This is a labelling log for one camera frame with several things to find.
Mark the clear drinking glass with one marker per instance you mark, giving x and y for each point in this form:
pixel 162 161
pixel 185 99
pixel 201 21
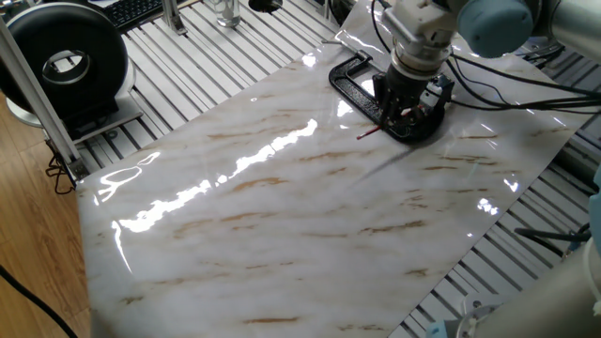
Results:
pixel 227 11

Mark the short aluminium post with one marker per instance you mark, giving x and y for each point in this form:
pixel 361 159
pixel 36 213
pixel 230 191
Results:
pixel 174 19

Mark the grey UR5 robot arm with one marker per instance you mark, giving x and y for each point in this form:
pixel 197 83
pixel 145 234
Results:
pixel 540 305

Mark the red pencil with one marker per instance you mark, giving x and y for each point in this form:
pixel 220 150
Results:
pixel 368 133

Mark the black keyboard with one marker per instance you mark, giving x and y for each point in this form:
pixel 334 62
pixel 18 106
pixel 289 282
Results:
pixel 134 11

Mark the white marble pattern board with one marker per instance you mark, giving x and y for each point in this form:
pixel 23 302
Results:
pixel 282 235

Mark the black round object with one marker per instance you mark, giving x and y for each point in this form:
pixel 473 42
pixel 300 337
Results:
pixel 265 4

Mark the white flat base plate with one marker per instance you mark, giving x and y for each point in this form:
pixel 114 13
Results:
pixel 122 112

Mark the black C-clamp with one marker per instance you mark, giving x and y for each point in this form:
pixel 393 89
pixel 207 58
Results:
pixel 352 96

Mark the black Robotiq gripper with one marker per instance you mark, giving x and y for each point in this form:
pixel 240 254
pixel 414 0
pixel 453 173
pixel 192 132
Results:
pixel 408 89

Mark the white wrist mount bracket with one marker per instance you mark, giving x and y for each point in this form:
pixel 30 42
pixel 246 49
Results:
pixel 418 26

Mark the aluminium frame extrusion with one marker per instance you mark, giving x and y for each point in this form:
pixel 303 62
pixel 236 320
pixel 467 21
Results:
pixel 42 108

